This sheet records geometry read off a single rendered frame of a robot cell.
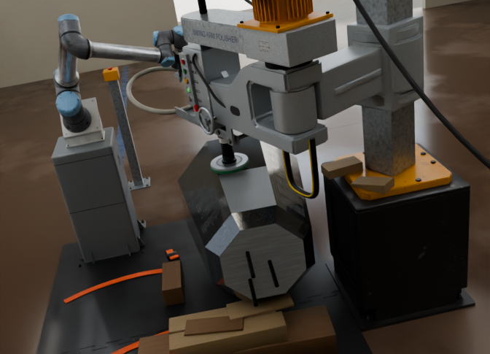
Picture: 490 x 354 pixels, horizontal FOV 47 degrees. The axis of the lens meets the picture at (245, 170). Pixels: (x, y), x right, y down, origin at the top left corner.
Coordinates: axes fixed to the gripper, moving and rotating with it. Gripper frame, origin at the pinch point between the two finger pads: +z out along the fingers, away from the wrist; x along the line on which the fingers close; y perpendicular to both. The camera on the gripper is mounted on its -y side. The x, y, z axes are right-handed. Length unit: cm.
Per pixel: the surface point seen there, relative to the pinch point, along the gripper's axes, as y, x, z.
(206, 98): -50, 65, -45
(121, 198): 16, 57, 71
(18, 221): 130, 54, 162
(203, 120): -53, 73, -38
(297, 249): -119, 98, -1
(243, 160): -71, 58, -6
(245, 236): -96, 109, -9
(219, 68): -52, 55, -58
